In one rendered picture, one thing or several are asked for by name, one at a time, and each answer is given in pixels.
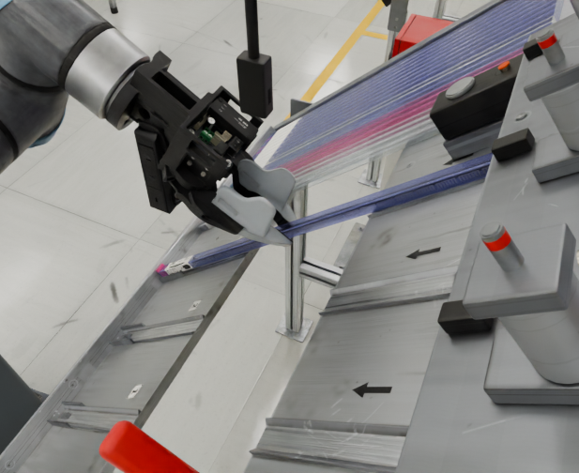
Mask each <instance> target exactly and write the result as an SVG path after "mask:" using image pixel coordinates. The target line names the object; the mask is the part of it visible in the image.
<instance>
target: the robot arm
mask: <svg viewBox="0 0 579 473"><path fill-rule="evenodd" d="M171 62H172V60H171V59H170V58H169V57H168V56H167V55H166V54H164V53H163V52H162V51H161V50H159V51H158V52H157V53H155V54H154V56H153V58H152V61H151V58H150V56H148V55H147V54H146V53H145V52H143V51H142V50H141V49H140V48H139V47H137V46H136V45H135V44H134V43H133V42H132V41H130V40H129V39H128V38H127V37H125V36H124V35H123V34H122V33H121V32H119V31H118V30H117V29H116V28H115V27H114V26H113V25H112V24H110V23H109V22H108V21H107V20H105V19H104V18H103V17H102V16H101V15H100V14H98V13H97V12H96V11H95V10H94V9H92V8H91V7H90V6H89V5H88V4H86V2H85V1H84V0H0V175H1V174H2V173H3V172H4V171H5V170H6V169H7V168H8V167H9V165H10V164H11V163H12V162H14V161H15V160H16V159H18V158H19V157H20V156H21V154H22V153H23V152H24V151H25V150H26V149H27V148H33V147H35V146H39V145H45V144H47V143H48V142H50V141H51V140H52V138H53V137H54V136H55V134H56V132H57V130H58V129H59V127H60V126H61V124H62V122H63V120H64V117H65V113H66V105H67V102H68V99H69V95H71V96H72V97H73V98H75V99H76V100H77V101H79V102H80V103H81V104H82V105H83V106H84V107H85V108H86V109H88V110H89V111H90V112H91V113H93V114H94V115H95V116H97V117H98V118H99V119H106V120H107V121H108V122H109V123H110V124H111V125H113V126H114V127H115V128H116V129H118V130H123V129H124V128H126V127H127V126H129V125H130V124H131V123H132V122H133V121H135V122H136V123H137V124H138V123H139V126H138V127H137V128H136V129H135V130H134V135H135V140H136V144H137V148H138V152H139V157H140V162H141V165H142V170H143V174H144V179H145V186H146V191H147V195H148V200H149V204H150V206H151V207H154V208H156V209H158V210H160V211H163V212H166V213H168V214H171V212H172V211H173V210H174V209H175V207H176V206H178V205H179V204H180V203H181V202H183V203H184V204H185V205H186V207H187V208H188V209H189V210H190V211H191V212H192V213H193V214H194V215H195V216H196V217H197V218H199V219H200V220H202V221H204V222H206V223H208V224H210V225H212V226H215V227H217V228H220V229H222V230H223V231H226V232H228V233H231V234H233V235H240V236H242V237H245V238H248V239H251V240H255V241H258V242H262V243H266V244H270V245H275V246H283V247H289V246H290V245H292V243H293V241H292V240H291V239H290V238H288V237H287V236H286V235H285V234H284V233H282V232H281V231H280V230H279V229H276V228H274V227H272V226H270V224H271V223H272V221H273V220H274V221H275V222H276V223H277V225H278V226H280V225H282V224H285V223H288V222H290V221H295V220H297V217H296V215H295V213H294V211H293V210H292V208H291V207H290V206H289V205H288V203H287V200H288V198H289V196H290V194H291V192H292V190H293V188H294V186H295V184H296V179H295V177H294V175H293V174H292V173H291V172H290V171H288V170H287V169H285V168H278V169H273V170H265V169H263V168H262V167H261V166H259V165H258V164H257V163H255V161H254V160H253V158H252V157H251V155H250V154H249V153H248V152H247V151H246V149H247V148H248V147H249V145H250V144H251V143H252V142H253V140H254V139H255V138H256V137H257V135H256V133H257V132H258V131H259V128H260V126H261V125H262V124H263V123H264V121H263V120H262V119H261V118H260V117H256V116H253V115H250V116H251V120H250V121H248V120H247V119H246V118H245V117H244V116H243V115H241V114H240V113H239V112H238V111H237V110H235V109H234V108H233V107H232V106H231V105H230V104H228V102H229V101H230V100H232V101H233V102H234V103H235V104H236V105H238V106H239V107H240V102H239V99H237V98H236V97H235V96H234V95H233V94H231V93H230V92H229V91H228V90H227V89H226V88H224V87H223V86H222V85H221V86H220V87H219V88H218V89H217V90H216V91H215V92H214V93H210V92H207V93H206V94H205V95H204V96H203V97H202V98H201V99H200V98H199V97H197V96H196V95H195V94H194V93H193V92H191V91H190V90H189V89H188V88H187V87H186V86H185V85H183V84H182V83H181V82H180V81H179V80H178V79H177V78H176V77H175V76H173V75H172V74H171V73H170V72H169V71H167V70H168V68H169V66H170V64H171ZM230 174H232V178H233V189H232V188H231V187H229V186H225V185H222V186H220V187H219V188H217V181H218V180H219V181H221V180H222V179H223V178H227V177H228V176H229V175H230ZM216 192H217V193H216Z"/></svg>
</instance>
